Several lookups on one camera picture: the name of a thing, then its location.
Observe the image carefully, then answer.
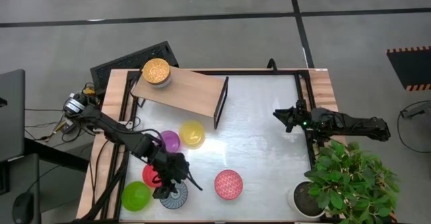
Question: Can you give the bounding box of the black floor cable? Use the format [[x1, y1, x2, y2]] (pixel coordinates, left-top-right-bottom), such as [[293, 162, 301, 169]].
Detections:
[[396, 100, 431, 154]]

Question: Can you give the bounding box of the grey patterned bowl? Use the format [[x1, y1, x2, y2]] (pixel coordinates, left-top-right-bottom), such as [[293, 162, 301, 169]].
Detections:
[[159, 181, 189, 210]]

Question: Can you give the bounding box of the green plastic bowl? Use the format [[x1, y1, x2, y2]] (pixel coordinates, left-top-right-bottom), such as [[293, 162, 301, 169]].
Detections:
[[121, 180, 152, 213]]

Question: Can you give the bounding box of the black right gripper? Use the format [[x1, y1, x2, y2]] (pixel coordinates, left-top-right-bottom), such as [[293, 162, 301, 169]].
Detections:
[[272, 99, 314, 133]]

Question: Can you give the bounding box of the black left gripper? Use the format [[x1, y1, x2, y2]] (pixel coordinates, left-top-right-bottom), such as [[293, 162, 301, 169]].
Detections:
[[153, 151, 191, 200]]

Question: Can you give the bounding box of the black computer mouse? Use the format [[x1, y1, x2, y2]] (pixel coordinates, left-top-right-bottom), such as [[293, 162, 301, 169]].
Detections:
[[12, 192, 34, 223]]

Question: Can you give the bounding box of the black aluminium table frame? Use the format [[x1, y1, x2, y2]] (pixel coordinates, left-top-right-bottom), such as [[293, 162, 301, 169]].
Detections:
[[88, 69, 319, 224]]

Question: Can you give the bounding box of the wooden shelf black metal frame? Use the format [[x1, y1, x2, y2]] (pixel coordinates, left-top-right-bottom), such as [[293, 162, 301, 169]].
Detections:
[[130, 65, 230, 130]]

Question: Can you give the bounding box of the black cable bundle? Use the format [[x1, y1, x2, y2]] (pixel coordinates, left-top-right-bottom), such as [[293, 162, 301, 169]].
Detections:
[[25, 108, 102, 143]]

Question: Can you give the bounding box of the purple plastic bowl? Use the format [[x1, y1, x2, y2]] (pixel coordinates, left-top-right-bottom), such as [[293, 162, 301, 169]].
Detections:
[[160, 130, 181, 153]]

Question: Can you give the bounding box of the red-orange plastic bowl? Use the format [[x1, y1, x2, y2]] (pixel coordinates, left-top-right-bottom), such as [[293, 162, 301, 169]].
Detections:
[[141, 163, 163, 188]]

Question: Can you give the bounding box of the black power brick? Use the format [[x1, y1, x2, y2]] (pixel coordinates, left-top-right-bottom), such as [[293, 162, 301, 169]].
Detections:
[[61, 118, 79, 135]]

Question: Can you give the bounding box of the green potted plant white pot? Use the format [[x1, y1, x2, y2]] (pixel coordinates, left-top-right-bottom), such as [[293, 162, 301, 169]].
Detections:
[[288, 139, 401, 224]]

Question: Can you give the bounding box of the black orange hazard-striped mat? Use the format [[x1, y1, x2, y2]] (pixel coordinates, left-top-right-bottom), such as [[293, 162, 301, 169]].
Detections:
[[386, 45, 431, 92]]

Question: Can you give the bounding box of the dark office desk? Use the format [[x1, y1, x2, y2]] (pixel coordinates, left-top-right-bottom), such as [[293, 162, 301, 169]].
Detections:
[[0, 137, 91, 224]]

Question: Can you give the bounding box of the dark grey laptop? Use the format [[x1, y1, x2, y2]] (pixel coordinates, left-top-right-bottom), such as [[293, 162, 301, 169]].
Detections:
[[0, 69, 26, 163]]

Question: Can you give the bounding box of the yellow plastic bowl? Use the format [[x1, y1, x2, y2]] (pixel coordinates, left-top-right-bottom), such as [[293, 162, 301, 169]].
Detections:
[[178, 120, 206, 150]]

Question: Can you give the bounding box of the black left wrist camera cable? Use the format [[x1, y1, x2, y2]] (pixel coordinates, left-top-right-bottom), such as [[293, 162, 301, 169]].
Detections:
[[184, 173, 203, 192]]

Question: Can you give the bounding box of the blue-dotted bowl orange interior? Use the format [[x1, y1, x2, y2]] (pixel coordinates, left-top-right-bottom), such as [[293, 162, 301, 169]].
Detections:
[[141, 58, 172, 89]]

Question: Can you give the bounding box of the grey floor device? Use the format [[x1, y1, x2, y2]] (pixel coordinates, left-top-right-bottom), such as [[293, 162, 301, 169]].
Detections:
[[399, 102, 431, 120]]

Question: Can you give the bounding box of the blue-patterned bowl red interior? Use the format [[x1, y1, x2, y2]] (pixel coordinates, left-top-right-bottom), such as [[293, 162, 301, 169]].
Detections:
[[213, 169, 244, 200]]

